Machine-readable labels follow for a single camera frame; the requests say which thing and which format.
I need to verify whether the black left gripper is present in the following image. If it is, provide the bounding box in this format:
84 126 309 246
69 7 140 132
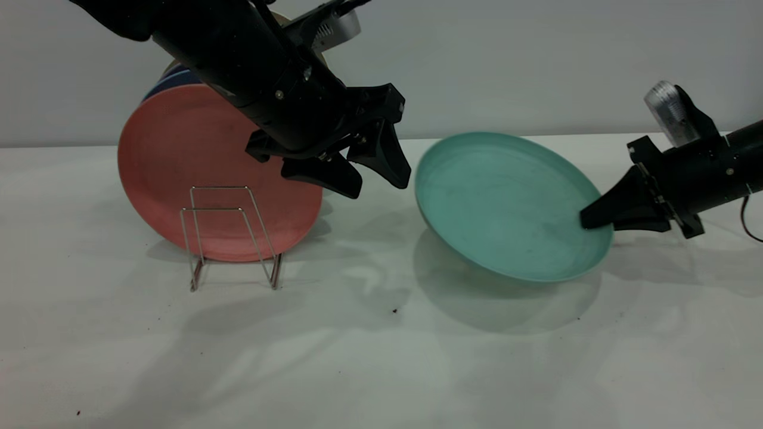
238 64 412 200

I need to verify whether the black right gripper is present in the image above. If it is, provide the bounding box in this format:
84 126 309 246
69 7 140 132
579 136 753 239

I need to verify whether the green round plate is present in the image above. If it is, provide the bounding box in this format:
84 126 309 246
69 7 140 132
415 132 615 284

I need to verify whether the pink round plate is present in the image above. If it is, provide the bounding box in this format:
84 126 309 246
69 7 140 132
117 83 324 263

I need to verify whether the blue round plate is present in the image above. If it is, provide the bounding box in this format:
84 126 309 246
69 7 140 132
141 67 203 103

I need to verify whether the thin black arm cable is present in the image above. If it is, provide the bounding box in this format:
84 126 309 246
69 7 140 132
740 195 763 243

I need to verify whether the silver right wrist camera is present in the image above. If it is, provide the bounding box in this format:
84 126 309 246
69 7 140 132
644 80 721 148

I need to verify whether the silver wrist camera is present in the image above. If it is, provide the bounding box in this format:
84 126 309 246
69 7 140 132
286 0 370 53
644 80 721 148

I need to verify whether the metal wire plate rack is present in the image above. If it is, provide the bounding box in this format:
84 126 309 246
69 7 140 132
180 186 283 293

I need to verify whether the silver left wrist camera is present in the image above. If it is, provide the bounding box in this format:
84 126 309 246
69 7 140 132
286 0 370 53

